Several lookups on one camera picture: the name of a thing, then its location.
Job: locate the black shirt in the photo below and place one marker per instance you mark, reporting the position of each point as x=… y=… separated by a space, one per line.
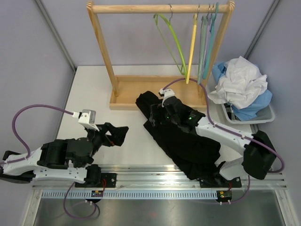
x=194 y=155

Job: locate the aluminium mounting rail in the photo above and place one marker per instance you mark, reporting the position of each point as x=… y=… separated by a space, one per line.
x=167 y=177

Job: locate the teal hanger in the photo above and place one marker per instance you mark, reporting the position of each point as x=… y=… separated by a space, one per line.
x=211 y=42

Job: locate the lime green hanger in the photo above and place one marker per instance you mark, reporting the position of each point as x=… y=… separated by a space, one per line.
x=182 y=66

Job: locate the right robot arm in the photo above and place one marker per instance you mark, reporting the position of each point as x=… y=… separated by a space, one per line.
x=256 y=149

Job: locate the grey plastic bin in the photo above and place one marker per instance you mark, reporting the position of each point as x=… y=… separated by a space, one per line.
x=258 y=117

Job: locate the lilac hanger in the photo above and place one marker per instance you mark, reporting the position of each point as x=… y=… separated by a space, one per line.
x=208 y=36

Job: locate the white slotted cable duct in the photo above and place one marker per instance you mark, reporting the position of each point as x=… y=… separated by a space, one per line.
x=127 y=194

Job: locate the wooden clothes rack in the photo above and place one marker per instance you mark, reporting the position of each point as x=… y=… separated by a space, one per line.
x=126 y=88

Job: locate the light green hanger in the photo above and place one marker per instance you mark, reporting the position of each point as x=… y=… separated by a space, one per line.
x=202 y=46

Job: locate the blue shirt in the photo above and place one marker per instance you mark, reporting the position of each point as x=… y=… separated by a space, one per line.
x=240 y=84

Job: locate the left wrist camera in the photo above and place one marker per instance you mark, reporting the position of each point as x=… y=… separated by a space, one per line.
x=86 y=118

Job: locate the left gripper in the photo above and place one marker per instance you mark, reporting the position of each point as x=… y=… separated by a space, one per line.
x=118 y=134

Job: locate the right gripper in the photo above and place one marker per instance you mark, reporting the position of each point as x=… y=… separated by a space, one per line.
x=157 y=109

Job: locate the yellow hanger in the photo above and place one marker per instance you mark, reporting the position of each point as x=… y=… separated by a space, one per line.
x=192 y=44

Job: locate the white shirt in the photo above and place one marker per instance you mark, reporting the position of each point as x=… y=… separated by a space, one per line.
x=238 y=82

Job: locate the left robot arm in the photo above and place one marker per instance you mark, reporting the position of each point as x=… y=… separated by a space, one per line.
x=64 y=159

